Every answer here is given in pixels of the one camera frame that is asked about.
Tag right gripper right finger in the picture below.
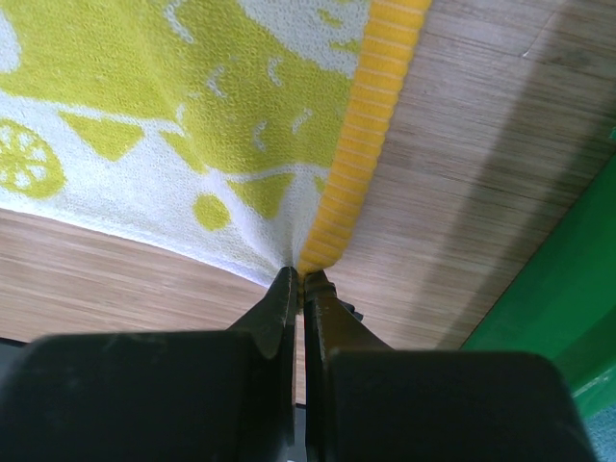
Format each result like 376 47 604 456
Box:
304 271 595 461

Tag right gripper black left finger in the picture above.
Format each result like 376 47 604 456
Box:
1 268 298 461

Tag green plastic tray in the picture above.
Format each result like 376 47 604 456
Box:
462 157 615 418

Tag yellow green printed towel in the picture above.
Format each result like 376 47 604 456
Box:
1 1 430 286

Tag blue polka dot towel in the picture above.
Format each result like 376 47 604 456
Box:
585 404 616 462

